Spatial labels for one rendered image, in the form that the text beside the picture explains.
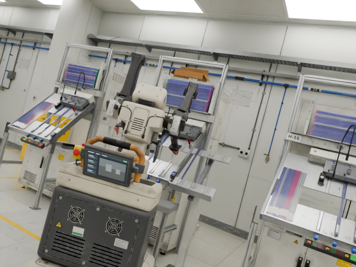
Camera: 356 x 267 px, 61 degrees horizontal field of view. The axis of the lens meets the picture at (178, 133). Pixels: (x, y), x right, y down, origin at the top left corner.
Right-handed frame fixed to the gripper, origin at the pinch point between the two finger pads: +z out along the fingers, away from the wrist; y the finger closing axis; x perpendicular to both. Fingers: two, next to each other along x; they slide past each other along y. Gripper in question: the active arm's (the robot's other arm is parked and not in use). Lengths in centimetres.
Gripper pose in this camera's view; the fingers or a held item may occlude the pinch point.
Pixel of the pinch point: (176, 153)
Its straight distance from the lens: 273.2
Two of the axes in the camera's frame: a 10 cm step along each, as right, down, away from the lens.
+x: -5.0, 5.9, -6.4
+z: 1.2, 7.7, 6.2
